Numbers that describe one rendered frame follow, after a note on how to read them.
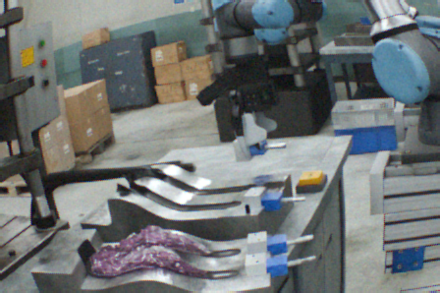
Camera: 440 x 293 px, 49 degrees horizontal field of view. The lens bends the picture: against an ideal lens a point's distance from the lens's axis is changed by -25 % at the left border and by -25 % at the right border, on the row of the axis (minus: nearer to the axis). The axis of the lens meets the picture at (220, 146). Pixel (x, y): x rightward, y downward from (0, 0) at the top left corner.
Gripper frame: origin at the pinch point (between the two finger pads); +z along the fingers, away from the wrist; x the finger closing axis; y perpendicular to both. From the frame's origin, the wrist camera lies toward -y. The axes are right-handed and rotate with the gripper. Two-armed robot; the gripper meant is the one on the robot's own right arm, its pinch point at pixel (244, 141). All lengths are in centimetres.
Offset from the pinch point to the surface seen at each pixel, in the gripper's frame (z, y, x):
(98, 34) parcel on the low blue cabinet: -37, -423, 570
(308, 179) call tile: 11.6, 16.4, -0.5
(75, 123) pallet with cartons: 50, -303, 318
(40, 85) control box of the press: -27, -73, 1
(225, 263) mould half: 10, 13, -54
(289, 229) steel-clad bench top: 15.1, 17.3, -25.3
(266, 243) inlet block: 8, 20, -48
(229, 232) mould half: 10.1, 7.3, -36.1
